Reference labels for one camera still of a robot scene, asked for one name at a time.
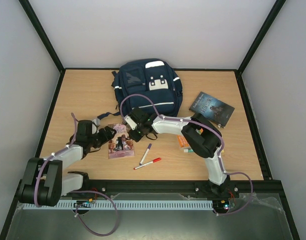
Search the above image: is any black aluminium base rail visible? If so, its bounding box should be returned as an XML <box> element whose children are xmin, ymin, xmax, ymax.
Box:
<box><xmin>17</xmin><ymin>178</ymin><xmax>284</xmax><ymax>201</ymax></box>

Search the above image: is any green white glue stick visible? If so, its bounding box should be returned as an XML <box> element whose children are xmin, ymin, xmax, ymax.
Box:
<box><xmin>183</xmin><ymin>148</ymin><xmax>194</xmax><ymax>153</ymax></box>

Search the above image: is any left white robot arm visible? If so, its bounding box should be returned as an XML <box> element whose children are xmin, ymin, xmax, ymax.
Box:
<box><xmin>17</xmin><ymin>120</ymin><xmax>117</xmax><ymax>208</ymax></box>

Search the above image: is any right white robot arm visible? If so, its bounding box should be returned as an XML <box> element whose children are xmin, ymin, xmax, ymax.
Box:
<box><xmin>123</xmin><ymin>107</ymin><xmax>230</xmax><ymax>197</ymax></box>

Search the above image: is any grey slotted cable duct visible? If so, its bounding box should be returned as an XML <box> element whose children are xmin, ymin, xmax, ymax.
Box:
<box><xmin>21</xmin><ymin>200</ymin><xmax>214</xmax><ymax>211</ymax></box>

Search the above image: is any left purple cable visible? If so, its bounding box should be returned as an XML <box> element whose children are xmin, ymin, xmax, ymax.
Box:
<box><xmin>32</xmin><ymin>112</ymin><xmax>119</xmax><ymax>237</ymax></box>

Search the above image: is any pink Taming of Shrew book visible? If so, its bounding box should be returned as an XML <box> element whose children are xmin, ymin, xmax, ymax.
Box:
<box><xmin>108</xmin><ymin>123</ymin><xmax>135</xmax><ymax>160</ymax></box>

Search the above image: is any dark blue fantasy book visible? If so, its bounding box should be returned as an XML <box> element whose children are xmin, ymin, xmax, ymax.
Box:
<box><xmin>189</xmin><ymin>91</ymin><xmax>235</xmax><ymax>128</ymax></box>

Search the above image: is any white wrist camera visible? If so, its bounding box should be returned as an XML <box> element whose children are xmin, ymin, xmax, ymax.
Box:
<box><xmin>124</xmin><ymin>115</ymin><xmax>138</xmax><ymax>130</ymax></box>
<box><xmin>91</xmin><ymin>118</ymin><xmax>100</xmax><ymax>134</ymax></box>

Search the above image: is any red capped marker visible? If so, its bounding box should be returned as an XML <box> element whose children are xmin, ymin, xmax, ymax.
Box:
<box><xmin>133</xmin><ymin>157</ymin><xmax>162</xmax><ymax>170</ymax></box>

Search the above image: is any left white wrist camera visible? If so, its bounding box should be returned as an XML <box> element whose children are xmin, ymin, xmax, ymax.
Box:
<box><xmin>91</xmin><ymin>118</ymin><xmax>100</xmax><ymax>134</ymax></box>

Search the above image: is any orange Treehouse book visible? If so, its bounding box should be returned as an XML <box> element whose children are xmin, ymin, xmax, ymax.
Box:
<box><xmin>177</xmin><ymin>135</ymin><xmax>191</xmax><ymax>150</ymax></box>

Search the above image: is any purple capped marker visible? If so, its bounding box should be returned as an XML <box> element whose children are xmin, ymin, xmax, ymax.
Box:
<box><xmin>139</xmin><ymin>143</ymin><xmax>152</xmax><ymax>166</ymax></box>

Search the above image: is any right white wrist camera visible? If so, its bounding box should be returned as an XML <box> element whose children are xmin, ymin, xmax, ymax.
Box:
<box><xmin>124</xmin><ymin>115</ymin><xmax>138</xmax><ymax>130</ymax></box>

